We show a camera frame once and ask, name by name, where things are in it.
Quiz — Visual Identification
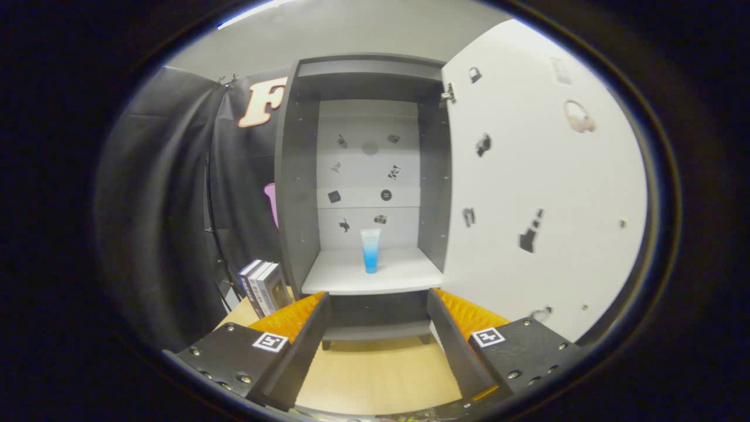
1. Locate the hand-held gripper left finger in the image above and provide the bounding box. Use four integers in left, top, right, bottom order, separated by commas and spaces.
164, 291, 332, 412

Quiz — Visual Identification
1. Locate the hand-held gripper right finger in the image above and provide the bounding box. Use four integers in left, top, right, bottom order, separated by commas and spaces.
427, 287, 587, 405

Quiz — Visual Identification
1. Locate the translucent blue tube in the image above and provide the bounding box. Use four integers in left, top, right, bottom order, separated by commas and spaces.
360, 229, 381, 274

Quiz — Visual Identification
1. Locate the white cabinet door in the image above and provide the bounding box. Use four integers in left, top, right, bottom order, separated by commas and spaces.
439, 19, 648, 343

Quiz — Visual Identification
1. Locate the white cabinet shelf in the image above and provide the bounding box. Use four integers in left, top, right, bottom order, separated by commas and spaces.
300, 246, 445, 295

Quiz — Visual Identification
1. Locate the black backdrop stand pole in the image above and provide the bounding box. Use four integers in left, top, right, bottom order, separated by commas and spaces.
203, 155, 235, 311

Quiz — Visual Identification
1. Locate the grey cabinet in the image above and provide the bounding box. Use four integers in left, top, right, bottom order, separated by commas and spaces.
274, 54, 453, 351

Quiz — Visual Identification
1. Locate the black backdrop cloth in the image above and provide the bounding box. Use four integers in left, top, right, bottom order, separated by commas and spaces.
94, 66, 294, 352

